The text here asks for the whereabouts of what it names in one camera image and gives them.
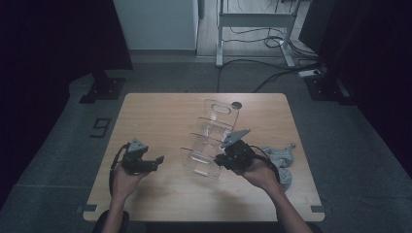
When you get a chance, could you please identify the dark curtain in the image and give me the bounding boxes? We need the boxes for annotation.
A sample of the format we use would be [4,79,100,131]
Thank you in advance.
[299,0,412,178]
[0,0,134,208]

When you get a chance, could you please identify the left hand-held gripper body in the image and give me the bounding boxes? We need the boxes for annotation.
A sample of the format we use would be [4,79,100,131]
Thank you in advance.
[120,138,154,176]

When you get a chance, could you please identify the hand-held gripper black cable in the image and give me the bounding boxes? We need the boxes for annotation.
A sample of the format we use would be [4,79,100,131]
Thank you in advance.
[109,144,130,195]
[249,145,281,183]

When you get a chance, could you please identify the white metal desk frame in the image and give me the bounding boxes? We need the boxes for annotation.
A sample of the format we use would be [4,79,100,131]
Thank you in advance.
[215,0,304,68]

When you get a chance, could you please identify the black stand base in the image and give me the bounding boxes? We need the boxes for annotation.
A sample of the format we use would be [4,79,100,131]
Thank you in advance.
[304,76,358,106]
[79,69,127,105]

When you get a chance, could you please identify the white power strip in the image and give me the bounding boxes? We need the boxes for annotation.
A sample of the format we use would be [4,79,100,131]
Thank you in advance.
[297,68,323,79]

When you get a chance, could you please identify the person's right hand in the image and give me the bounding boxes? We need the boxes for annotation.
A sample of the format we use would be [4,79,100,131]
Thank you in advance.
[237,158,280,192]

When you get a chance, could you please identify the white cabinet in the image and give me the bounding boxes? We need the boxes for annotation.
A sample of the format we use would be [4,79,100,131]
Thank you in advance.
[112,0,200,51]

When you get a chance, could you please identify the left hand-held gripper black cable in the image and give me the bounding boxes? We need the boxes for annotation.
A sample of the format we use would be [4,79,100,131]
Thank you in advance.
[109,144,130,195]

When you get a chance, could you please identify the clear acrylic divided organizer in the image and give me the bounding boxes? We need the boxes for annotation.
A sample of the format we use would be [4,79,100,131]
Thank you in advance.
[179,98,241,181]

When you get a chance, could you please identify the person's left hand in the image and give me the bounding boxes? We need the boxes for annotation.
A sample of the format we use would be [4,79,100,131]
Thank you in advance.
[110,164,150,200]

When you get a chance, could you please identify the grey striped cloth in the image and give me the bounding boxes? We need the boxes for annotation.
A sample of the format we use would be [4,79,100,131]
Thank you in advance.
[258,143,297,192]

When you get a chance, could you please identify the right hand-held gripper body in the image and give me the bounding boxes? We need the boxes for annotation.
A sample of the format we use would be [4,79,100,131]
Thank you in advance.
[220,128,257,171]

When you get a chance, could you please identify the long black floor cable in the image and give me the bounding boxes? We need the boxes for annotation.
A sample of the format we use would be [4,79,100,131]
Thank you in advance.
[215,57,302,94]
[252,62,324,94]

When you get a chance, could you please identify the bundle of black cables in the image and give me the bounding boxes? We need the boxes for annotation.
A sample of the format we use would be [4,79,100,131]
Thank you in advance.
[222,25,322,62]

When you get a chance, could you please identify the right hand-held gripper black cable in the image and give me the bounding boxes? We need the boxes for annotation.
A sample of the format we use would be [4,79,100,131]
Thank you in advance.
[249,145,281,183]

